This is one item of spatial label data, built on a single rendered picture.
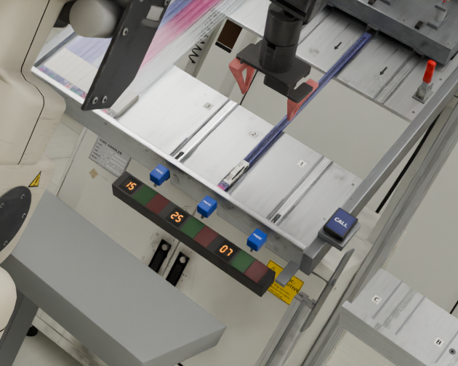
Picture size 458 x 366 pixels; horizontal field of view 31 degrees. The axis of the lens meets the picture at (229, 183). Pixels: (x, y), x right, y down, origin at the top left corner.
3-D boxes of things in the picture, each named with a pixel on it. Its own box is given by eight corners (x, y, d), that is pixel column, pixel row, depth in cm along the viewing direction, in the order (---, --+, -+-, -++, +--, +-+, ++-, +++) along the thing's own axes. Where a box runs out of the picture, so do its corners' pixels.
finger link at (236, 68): (246, 77, 147) (252, 35, 140) (278, 96, 144) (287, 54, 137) (222, 96, 143) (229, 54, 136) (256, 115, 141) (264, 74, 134)
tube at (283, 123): (222, 194, 148) (222, 191, 147) (216, 190, 148) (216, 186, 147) (370, 38, 172) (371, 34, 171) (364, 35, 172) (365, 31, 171)
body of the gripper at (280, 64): (260, 46, 140) (267, 11, 134) (310, 75, 137) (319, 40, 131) (238, 65, 136) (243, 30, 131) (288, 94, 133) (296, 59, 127)
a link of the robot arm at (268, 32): (262, 6, 126) (295, 21, 124) (283, -15, 130) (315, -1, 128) (256, 41, 131) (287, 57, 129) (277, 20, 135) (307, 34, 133)
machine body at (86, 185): (209, 496, 189) (339, 274, 172) (-6, 322, 211) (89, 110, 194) (304, 404, 248) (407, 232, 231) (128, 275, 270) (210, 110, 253)
